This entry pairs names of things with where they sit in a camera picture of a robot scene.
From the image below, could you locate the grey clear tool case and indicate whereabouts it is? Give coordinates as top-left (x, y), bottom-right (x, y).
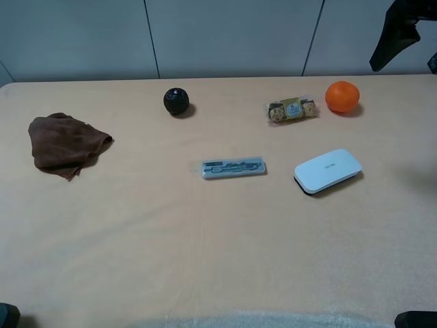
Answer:
top-left (201, 156), bottom-right (267, 180)

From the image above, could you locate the orange round fruit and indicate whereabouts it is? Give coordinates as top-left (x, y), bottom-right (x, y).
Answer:
top-left (325, 81), bottom-right (360, 113)

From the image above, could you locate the white flat eraser box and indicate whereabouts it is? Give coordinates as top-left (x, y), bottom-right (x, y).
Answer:
top-left (294, 149), bottom-right (362, 195)

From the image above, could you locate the black object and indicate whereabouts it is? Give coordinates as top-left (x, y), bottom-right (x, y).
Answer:
top-left (394, 311), bottom-right (437, 328)
top-left (0, 303), bottom-right (20, 328)

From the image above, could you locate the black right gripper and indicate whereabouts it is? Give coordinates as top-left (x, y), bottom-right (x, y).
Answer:
top-left (369, 0), bottom-right (437, 74)

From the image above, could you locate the black round ball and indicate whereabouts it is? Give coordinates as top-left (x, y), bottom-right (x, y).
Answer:
top-left (163, 87), bottom-right (190, 115)

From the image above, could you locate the black object bottom left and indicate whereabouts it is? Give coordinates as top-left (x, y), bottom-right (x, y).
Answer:
top-left (0, 303), bottom-right (20, 328)

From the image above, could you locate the brown crumpled cloth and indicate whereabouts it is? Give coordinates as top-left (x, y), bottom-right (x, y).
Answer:
top-left (28, 113), bottom-right (113, 180)

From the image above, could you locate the black object bottom right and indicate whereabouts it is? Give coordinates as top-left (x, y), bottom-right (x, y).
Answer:
top-left (394, 311), bottom-right (437, 328)

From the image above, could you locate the chocolate balls clear pack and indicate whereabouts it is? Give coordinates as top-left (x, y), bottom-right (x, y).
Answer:
top-left (265, 96), bottom-right (319, 124)

